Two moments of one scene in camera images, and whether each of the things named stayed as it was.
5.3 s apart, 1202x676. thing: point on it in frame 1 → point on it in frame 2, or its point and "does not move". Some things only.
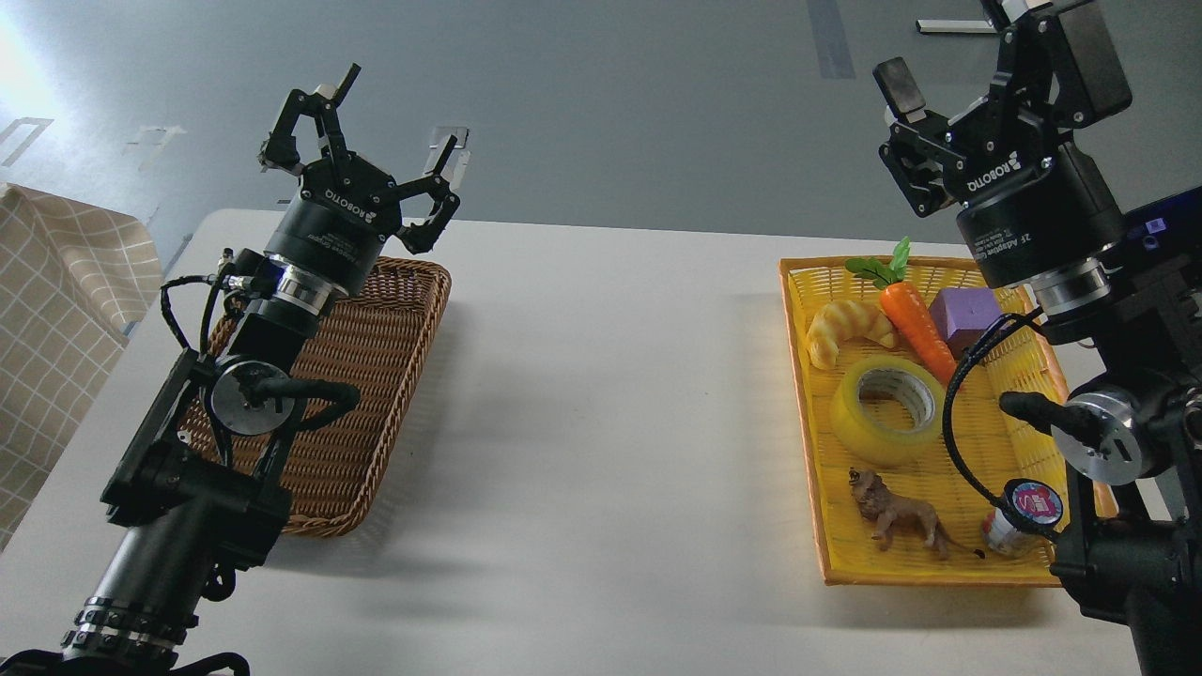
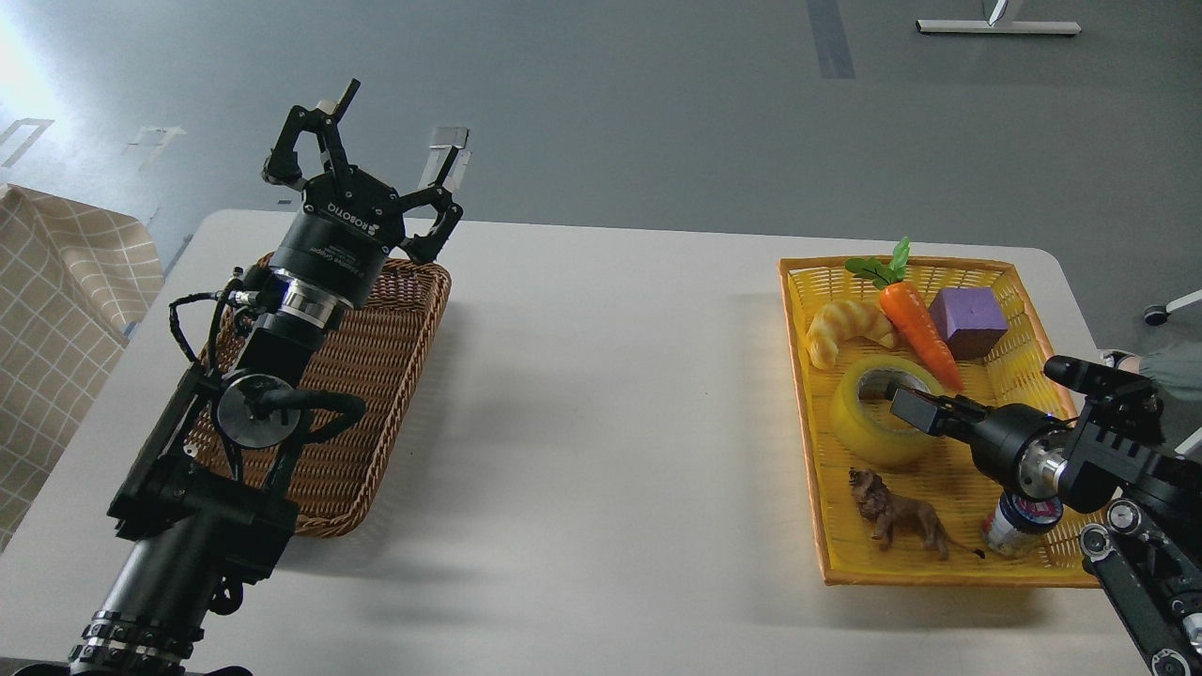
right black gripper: x=1030 y=205 → x=999 y=432
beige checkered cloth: x=71 y=278 does not move
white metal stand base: x=973 y=26 does not move
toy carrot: x=911 y=307 does not move
